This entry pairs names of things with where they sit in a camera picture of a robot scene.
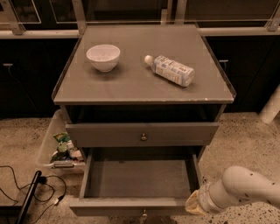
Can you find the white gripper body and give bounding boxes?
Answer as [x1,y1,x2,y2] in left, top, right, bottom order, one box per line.
[198,183,223,214]

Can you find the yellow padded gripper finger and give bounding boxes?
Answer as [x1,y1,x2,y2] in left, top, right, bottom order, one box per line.
[185,190,206,215]

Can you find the grey drawer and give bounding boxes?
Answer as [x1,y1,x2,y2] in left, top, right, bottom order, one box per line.
[66,122,219,147]
[70,147,202,216]

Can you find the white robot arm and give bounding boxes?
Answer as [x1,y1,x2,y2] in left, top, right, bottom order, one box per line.
[185,90,280,214]

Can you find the brass lower drawer knob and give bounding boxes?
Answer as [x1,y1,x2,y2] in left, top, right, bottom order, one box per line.
[141,209,148,220]

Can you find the brass drawer knob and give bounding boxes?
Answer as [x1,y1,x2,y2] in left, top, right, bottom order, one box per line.
[141,209,148,220]
[140,133,148,142]

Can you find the brass upper drawer knob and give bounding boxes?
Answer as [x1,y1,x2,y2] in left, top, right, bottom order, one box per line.
[140,133,148,142]

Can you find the grey drawer cabinet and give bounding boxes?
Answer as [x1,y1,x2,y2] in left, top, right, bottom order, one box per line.
[52,24,237,165]

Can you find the clear plastic water bottle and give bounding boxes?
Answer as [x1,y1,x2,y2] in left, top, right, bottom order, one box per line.
[144,55,194,88]

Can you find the clear plastic storage bin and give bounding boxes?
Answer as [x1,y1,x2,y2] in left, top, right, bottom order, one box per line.
[36,109,85,176]

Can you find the green snack packets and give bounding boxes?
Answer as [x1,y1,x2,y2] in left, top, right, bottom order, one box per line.
[50,132,83,163]

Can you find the black bar stand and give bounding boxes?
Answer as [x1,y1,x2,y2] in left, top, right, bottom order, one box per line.
[15,171,42,224]

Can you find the white ceramic bowl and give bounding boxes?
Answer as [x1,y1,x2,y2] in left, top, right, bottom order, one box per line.
[86,44,121,73]

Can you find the black cable with plug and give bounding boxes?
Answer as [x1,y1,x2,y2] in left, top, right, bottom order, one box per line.
[0,164,67,224]

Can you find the metal railing frame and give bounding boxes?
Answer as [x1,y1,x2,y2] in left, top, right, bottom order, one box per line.
[0,0,280,39]

